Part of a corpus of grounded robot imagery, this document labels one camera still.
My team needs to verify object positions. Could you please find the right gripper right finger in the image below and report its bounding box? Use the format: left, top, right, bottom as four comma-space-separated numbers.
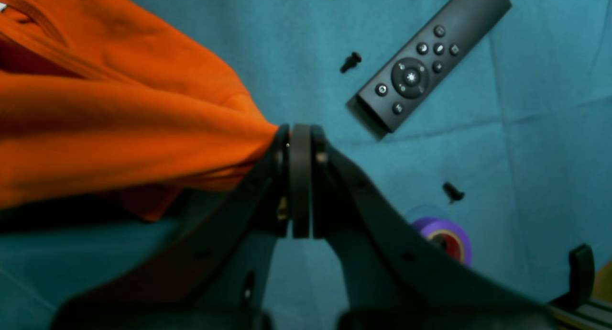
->
311, 125, 557, 330

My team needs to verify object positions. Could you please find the black screw near tape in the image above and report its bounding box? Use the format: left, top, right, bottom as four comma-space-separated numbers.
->
442, 182, 465, 204

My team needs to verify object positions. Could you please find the blue table cloth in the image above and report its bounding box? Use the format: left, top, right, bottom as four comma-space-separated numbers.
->
0, 0, 612, 330

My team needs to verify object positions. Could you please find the orange t-shirt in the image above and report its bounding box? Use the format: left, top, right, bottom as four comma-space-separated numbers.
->
1, 0, 277, 222

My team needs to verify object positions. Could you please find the black screw near remote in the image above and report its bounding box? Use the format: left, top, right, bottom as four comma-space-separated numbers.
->
339, 52, 362, 73

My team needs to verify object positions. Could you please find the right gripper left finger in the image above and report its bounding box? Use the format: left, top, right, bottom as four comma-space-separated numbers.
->
51, 124, 312, 330

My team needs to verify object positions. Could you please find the orange black clamp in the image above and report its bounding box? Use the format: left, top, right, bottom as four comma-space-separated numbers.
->
549, 243, 612, 330

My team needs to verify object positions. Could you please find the grey remote control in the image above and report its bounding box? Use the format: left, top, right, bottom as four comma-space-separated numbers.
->
346, 0, 512, 139

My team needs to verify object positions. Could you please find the purple tape roll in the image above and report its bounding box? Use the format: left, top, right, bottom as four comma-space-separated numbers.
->
412, 217, 473, 265

